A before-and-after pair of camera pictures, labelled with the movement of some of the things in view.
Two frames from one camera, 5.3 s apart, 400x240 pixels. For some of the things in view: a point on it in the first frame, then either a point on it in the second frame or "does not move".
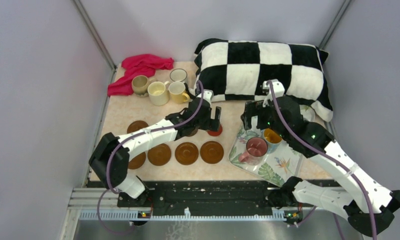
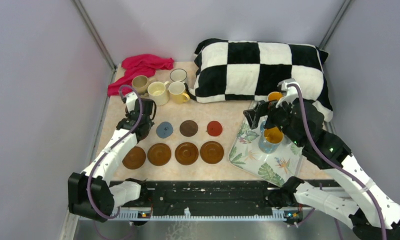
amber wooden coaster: (186, 153) does not move
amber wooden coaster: (211, 152) does not move
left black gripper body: (206, 123) -> (150, 123)
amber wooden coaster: (159, 155) does not move
